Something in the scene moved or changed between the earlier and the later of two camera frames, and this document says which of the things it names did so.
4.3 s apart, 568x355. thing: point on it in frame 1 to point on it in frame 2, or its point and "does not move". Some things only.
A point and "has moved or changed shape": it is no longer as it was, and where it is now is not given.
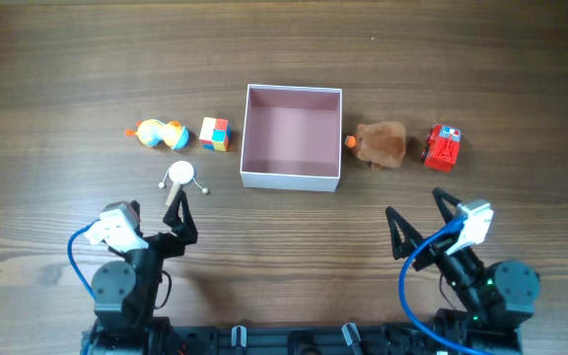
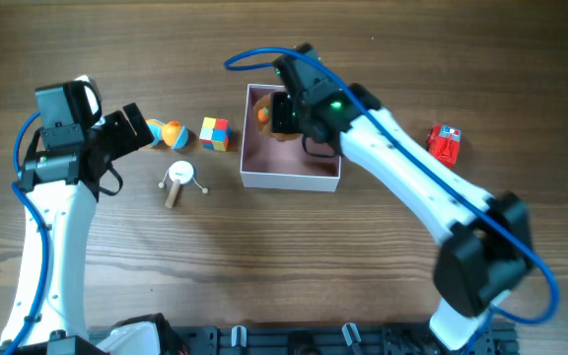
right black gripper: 410,238 to 277,104
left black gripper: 175,246 to 128,141
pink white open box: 291,138 does not move
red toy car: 441,147 does not move
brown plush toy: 380,143 has moved or changed shape
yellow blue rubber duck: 153,131 does not move
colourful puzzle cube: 215,134 does not move
